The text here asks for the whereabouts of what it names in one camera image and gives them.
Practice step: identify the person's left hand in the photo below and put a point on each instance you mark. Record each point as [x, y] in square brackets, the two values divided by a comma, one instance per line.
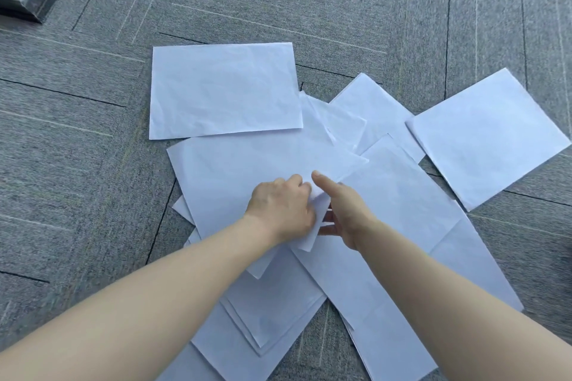
[281, 211]

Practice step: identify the person's right hand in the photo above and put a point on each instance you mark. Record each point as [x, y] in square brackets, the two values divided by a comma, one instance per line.
[351, 215]

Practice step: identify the white paper sheet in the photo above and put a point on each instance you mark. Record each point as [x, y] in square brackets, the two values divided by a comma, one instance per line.
[223, 180]

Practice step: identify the pile of white paper sheets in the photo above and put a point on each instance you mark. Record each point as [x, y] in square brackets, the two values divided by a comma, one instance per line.
[223, 90]

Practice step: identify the person's left forearm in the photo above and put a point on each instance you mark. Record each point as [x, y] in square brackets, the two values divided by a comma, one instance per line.
[134, 313]

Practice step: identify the person's right forearm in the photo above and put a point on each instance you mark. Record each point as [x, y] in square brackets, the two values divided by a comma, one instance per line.
[447, 305]

